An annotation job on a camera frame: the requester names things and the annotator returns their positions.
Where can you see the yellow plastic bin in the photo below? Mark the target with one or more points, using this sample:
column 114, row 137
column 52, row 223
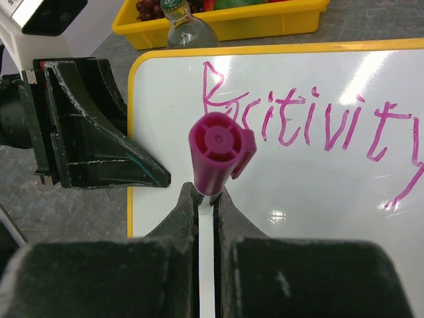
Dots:
column 257, row 21

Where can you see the small glass bottle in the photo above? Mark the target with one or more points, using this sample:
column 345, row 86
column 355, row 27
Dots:
column 186, row 30

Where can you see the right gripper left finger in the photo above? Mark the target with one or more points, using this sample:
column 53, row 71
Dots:
column 153, row 276

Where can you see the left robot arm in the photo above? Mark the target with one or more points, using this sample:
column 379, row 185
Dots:
column 14, row 131

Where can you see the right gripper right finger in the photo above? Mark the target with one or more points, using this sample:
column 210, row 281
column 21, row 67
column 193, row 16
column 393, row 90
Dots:
column 260, row 276

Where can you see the pink marker cap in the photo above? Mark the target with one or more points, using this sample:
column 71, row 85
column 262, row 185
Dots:
column 220, row 149

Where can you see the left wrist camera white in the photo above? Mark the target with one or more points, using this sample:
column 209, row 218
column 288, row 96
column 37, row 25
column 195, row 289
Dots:
column 33, row 29

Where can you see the purple grape bunch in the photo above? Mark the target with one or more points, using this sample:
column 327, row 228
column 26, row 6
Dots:
column 150, row 9

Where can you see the green mango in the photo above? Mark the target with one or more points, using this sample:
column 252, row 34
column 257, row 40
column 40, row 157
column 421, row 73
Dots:
column 229, row 4

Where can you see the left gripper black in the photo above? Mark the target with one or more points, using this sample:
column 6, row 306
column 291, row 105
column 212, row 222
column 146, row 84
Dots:
column 77, row 122

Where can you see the white whiteboard orange frame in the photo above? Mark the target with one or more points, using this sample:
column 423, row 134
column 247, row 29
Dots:
column 339, row 135

